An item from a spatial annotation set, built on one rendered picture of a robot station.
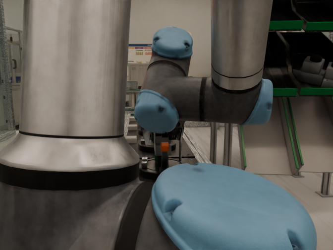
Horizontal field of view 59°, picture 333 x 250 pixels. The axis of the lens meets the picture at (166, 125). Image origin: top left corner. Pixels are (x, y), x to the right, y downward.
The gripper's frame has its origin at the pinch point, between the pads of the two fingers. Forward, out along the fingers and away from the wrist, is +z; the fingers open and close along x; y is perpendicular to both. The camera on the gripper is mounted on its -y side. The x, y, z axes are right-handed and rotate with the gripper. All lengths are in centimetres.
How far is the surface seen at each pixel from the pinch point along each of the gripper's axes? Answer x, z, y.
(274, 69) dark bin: 33.5, -10.2, -15.8
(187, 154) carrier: 9.9, 18.3, -4.5
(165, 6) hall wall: 94, 545, -925
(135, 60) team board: -18, 687, -799
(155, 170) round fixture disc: -2.3, 2.6, 9.5
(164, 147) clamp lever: -0.1, -5.7, 7.3
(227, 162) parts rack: 20.0, 8.9, 4.2
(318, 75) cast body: 41.4, -15.4, -7.9
